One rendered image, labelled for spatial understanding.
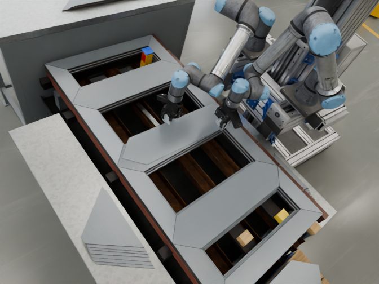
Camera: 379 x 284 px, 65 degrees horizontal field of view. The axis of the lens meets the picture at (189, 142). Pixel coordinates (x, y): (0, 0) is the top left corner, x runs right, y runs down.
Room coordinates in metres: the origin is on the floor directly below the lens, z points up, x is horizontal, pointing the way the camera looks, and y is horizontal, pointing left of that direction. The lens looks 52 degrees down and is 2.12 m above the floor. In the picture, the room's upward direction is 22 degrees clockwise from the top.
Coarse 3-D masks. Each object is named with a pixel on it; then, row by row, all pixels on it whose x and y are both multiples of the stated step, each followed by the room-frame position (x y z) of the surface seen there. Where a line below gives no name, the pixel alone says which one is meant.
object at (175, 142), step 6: (156, 126) 0.99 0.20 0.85; (162, 126) 1.00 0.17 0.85; (168, 126) 1.02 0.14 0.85; (162, 132) 0.96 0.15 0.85; (168, 132) 0.98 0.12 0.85; (174, 132) 1.00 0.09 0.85; (168, 138) 0.94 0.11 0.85; (174, 138) 0.96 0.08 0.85; (174, 144) 0.92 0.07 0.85; (180, 144) 0.94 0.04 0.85; (174, 150) 0.88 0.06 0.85
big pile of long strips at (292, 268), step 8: (288, 264) 0.54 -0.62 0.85; (296, 264) 0.55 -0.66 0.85; (304, 264) 0.57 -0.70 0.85; (312, 264) 0.58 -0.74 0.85; (280, 272) 0.49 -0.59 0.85; (288, 272) 0.51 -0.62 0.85; (296, 272) 0.52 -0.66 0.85; (304, 272) 0.53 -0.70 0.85; (312, 272) 0.55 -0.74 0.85; (272, 280) 0.45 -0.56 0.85; (280, 280) 0.46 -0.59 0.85; (288, 280) 0.47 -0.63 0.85; (296, 280) 0.49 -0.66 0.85; (304, 280) 0.50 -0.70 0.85; (312, 280) 0.51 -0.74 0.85; (320, 280) 0.53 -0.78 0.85
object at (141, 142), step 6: (132, 138) 0.86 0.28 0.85; (138, 138) 0.87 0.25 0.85; (144, 138) 0.89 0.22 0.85; (138, 144) 0.84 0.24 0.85; (144, 144) 0.85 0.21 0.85; (150, 144) 0.86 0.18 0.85; (138, 150) 0.80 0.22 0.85; (144, 150) 0.82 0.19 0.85; (150, 150) 0.83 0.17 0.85; (144, 156) 0.78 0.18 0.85; (150, 156) 0.80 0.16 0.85; (156, 156) 0.81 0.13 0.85; (150, 162) 0.76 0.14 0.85
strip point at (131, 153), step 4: (128, 140) 0.83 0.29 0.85; (128, 144) 0.81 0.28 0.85; (132, 144) 0.82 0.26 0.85; (128, 148) 0.79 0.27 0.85; (132, 148) 0.80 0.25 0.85; (124, 152) 0.76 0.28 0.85; (128, 152) 0.77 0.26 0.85; (132, 152) 0.78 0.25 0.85; (136, 152) 0.79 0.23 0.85; (124, 156) 0.74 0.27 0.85; (128, 156) 0.75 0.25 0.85; (132, 156) 0.76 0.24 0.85; (136, 156) 0.77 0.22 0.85; (140, 156) 0.78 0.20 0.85; (132, 160) 0.74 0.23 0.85; (136, 160) 0.75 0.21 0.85; (140, 160) 0.75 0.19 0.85
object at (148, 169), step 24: (48, 72) 1.08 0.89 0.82; (72, 72) 1.14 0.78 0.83; (144, 96) 1.19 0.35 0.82; (192, 96) 1.32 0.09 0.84; (192, 144) 0.97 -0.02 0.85; (144, 168) 0.72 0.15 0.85; (288, 216) 0.79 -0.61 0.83; (168, 240) 0.45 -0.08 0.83; (216, 240) 0.53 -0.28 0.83; (264, 240) 0.62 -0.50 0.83; (240, 264) 0.46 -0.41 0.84
